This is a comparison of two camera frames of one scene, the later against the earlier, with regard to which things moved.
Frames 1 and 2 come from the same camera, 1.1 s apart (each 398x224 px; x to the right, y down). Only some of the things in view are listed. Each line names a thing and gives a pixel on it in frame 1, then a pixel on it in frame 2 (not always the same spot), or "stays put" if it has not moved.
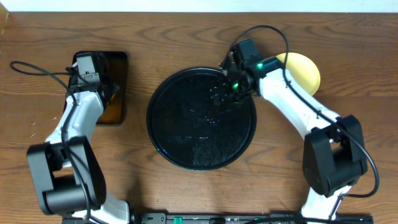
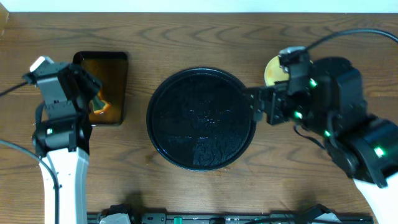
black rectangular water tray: (113, 68) stays put
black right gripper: (223, 87) → (280, 94)
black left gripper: (109, 86) → (88, 84)
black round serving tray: (192, 129) stays put
